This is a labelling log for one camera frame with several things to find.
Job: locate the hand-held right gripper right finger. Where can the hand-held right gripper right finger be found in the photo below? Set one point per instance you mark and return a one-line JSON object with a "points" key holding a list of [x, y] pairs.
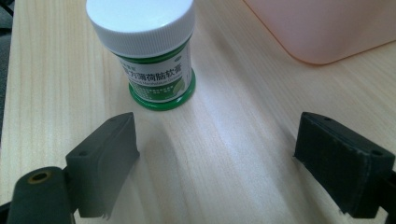
{"points": [[342, 168]]}

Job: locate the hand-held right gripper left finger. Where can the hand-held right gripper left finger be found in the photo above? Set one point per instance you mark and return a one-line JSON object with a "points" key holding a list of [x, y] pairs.
{"points": [[99, 168]]}

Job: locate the green jar with white lid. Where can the green jar with white lid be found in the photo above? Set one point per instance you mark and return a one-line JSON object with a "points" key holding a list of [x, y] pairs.
{"points": [[146, 40]]}

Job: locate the pink plastic container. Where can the pink plastic container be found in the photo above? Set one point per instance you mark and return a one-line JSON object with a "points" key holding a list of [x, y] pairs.
{"points": [[327, 25]]}

